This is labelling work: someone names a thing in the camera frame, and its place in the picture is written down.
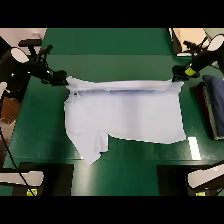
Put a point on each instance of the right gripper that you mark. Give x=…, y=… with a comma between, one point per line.
x=179, y=73

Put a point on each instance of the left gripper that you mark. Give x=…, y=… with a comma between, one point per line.
x=59, y=78

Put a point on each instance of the white T-shirt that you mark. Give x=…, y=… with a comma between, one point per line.
x=126, y=116

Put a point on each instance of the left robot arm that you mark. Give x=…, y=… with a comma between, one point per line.
x=15, y=70

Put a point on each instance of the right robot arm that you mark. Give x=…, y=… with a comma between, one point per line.
x=207, y=56

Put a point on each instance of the dark red garment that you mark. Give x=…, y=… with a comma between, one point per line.
x=204, y=106

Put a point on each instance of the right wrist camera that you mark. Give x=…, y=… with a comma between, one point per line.
x=193, y=46

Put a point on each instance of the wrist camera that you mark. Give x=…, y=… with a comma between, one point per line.
x=39, y=53
x=193, y=46

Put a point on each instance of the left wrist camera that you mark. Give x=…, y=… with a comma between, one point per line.
x=39, y=53

